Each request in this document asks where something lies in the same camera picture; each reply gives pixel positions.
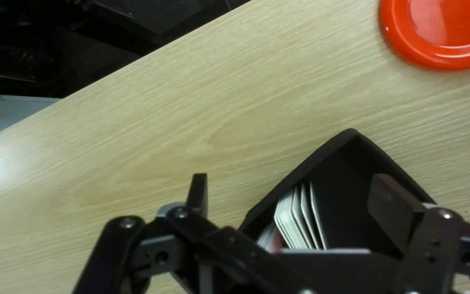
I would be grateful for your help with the orange plastic plate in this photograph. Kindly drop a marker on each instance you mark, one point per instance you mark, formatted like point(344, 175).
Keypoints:
point(440, 30)

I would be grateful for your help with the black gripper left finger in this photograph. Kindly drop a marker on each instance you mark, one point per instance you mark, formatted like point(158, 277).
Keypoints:
point(137, 255)

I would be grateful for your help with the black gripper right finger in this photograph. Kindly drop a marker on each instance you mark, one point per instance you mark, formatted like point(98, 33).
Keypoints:
point(431, 245)

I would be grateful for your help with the white stacked plates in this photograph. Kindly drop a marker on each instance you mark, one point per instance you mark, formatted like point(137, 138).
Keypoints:
point(284, 223)

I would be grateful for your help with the black bookcase box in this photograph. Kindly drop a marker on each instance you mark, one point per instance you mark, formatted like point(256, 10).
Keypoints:
point(349, 180)

